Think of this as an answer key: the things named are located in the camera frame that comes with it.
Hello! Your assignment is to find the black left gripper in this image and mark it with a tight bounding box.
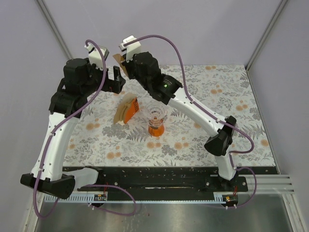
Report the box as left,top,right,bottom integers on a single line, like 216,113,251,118
82,58,126,97

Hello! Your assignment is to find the brown paper coffee filter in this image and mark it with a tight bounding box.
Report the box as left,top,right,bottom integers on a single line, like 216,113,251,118
112,54,128,77

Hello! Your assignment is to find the orange coffee filter box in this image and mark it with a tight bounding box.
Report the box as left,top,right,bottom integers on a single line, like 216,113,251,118
113,93,140,125

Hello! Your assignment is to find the clear glass dripper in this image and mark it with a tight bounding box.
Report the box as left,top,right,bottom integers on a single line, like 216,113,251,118
144,101,167,120

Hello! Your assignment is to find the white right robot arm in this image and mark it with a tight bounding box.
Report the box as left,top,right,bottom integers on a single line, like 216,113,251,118
121,52,237,191

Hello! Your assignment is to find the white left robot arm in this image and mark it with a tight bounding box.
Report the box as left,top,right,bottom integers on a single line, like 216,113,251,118
20,58,126,199

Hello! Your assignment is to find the floral patterned tablecloth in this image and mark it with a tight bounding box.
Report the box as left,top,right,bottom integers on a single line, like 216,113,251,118
64,65,275,166

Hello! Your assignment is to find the orange glass carafe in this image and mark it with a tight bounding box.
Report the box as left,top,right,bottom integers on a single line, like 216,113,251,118
148,118,165,137

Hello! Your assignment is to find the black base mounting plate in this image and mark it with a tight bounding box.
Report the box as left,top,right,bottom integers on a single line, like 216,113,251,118
75,167,278,201

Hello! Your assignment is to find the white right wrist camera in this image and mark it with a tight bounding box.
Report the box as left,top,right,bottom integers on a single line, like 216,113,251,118
119,35,141,62

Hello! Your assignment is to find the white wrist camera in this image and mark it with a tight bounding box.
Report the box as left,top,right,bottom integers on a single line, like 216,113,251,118
84,44,109,71
119,35,141,62

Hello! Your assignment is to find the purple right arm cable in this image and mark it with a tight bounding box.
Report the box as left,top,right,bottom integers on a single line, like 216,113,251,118
122,34,258,209

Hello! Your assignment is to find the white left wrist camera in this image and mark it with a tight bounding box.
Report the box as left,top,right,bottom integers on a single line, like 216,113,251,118
84,44,109,71

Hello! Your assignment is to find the light blue cable duct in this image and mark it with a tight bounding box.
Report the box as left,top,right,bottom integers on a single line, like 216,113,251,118
44,192,238,203

